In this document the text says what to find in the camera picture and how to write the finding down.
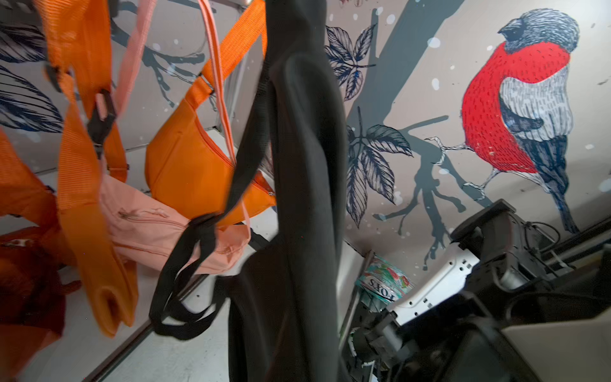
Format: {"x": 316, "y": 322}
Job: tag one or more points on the rust orange backpack bag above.
{"x": 33, "y": 299}

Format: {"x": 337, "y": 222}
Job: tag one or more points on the dark orange bag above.
{"x": 24, "y": 195}

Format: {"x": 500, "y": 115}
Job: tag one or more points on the orange crossbody bag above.
{"x": 78, "y": 36}

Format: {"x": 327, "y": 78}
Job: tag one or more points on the orange sling bag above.
{"x": 185, "y": 169}

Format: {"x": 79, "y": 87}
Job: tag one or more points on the pink waist bag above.
{"x": 141, "y": 228}

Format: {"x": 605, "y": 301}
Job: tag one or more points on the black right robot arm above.
{"x": 507, "y": 303}

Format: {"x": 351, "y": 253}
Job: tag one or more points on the black waist bag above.
{"x": 282, "y": 323}

